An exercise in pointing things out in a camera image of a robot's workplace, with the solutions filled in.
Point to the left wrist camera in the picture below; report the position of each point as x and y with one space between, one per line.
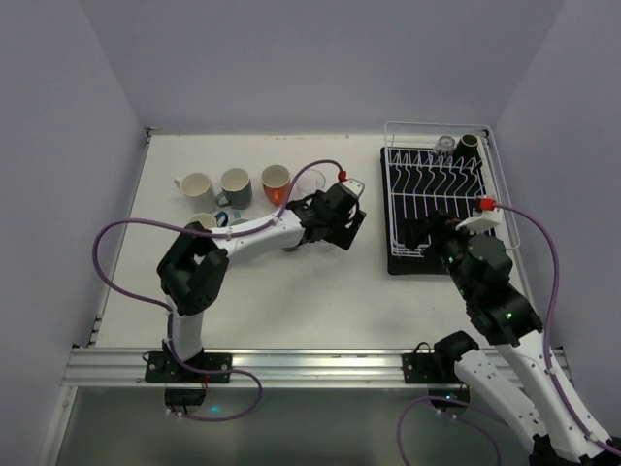
354 187

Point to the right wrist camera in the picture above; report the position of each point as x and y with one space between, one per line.
481 222

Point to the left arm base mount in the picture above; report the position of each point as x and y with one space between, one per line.
161 367

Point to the white wire dish rack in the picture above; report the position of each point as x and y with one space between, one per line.
411 135

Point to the clear plastic glass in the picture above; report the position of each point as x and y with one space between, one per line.
310 181

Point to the white mug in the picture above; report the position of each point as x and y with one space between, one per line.
197 189

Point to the aluminium rail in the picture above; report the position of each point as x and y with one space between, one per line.
275 368

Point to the orange mug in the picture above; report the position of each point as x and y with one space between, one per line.
276 181

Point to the black drip tray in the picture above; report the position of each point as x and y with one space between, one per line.
412 264

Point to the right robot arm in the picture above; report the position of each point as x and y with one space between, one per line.
542 409

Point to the black mug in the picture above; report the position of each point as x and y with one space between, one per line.
467 147

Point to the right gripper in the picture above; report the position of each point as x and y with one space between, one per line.
426 233

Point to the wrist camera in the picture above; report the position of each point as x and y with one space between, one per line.
481 222
354 187

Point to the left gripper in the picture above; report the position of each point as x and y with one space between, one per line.
346 219

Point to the dark blue mug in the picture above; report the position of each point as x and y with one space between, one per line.
209 221

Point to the grey-blue mug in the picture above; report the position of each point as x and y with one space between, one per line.
236 190

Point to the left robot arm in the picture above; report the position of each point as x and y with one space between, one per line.
193 269

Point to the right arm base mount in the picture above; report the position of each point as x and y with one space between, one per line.
434 365

